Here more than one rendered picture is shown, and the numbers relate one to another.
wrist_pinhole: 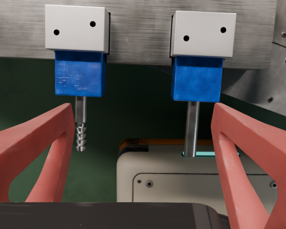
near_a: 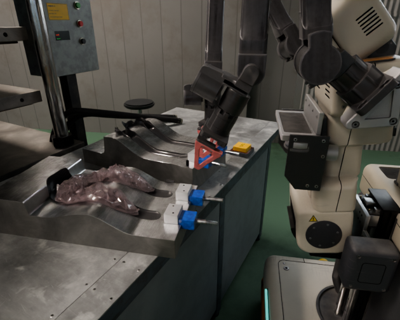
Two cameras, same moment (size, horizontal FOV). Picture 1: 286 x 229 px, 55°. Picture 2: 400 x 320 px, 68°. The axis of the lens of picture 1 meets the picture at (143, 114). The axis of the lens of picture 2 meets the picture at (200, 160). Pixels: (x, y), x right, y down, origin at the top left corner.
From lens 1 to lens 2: 0.71 m
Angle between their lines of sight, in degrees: 67
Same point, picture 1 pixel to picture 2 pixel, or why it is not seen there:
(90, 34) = (176, 206)
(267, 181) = (284, 272)
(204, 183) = (291, 310)
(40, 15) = (164, 226)
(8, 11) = (159, 233)
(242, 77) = not seen: hidden behind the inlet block
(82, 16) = (170, 207)
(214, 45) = (187, 186)
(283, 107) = (213, 194)
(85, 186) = not seen: outside the picture
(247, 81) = not seen: hidden behind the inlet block
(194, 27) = (181, 189)
